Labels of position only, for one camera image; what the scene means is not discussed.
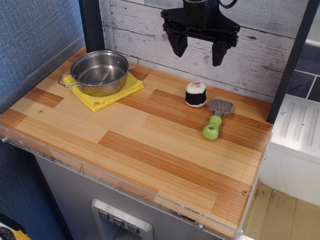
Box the black right vertical post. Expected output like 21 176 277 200
266 0 320 124

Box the stainless steel pot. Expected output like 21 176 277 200
58 50 140 97

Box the black left vertical post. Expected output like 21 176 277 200
78 0 105 53

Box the plush sushi roll toy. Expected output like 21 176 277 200
185 81 207 108

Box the grey toy fridge cabinet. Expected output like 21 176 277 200
36 155 240 240

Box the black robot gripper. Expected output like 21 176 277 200
160 0 240 67

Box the white ribbed side unit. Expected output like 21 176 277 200
259 94 320 206

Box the yellow folded cloth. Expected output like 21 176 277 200
71 73 145 112

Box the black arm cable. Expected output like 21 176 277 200
216 0 238 9

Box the silver dispenser button panel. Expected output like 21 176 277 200
91 198 154 240

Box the green grey toy spatula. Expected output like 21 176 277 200
202 99 234 140

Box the black vertical post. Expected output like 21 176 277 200
266 0 320 124
78 0 105 53

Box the yellow black object bottom corner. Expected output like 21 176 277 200
0 213 31 240

